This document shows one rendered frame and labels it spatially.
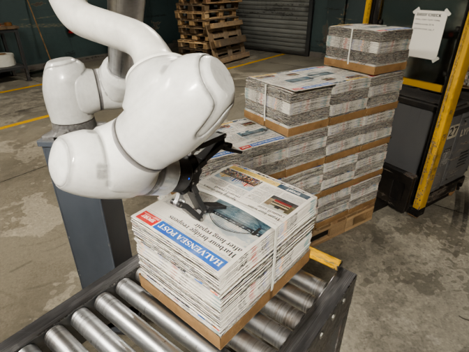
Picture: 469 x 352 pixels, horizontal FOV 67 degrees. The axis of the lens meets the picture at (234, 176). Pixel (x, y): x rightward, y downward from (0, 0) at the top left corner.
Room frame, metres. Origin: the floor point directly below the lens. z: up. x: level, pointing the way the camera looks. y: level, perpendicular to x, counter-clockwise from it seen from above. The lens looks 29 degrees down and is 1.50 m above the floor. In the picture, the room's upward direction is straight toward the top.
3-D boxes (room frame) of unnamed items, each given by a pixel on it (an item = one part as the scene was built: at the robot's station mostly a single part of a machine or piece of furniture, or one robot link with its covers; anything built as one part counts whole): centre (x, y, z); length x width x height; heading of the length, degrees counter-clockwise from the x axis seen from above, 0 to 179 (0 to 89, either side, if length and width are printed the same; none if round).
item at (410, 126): (2.63, -1.45, 0.40); 0.69 x 0.55 x 0.80; 33
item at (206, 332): (0.64, 0.09, 0.83); 0.29 x 0.16 x 0.04; 49
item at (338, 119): (2.03, -0.53, 0.86); 0.38 x 0.29 x 0.04; 33
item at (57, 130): (1.26, 0.62, 1.03); 0.22 x 0.18 x 0.06; 175
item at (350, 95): (2.03, -0.53, 0.95); 0.38 x 0.29 x 0.23; 33
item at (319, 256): (0.88, -0.13, 0.81); 0.43 x 0.03 x 0.02; 52
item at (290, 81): (1.85, -0.29, 1.06); 0.37 x 0.29 x 0.01; 34
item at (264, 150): (1.80, -0.17, 0.42); 1.17 x 0.39 x 0.83; 123
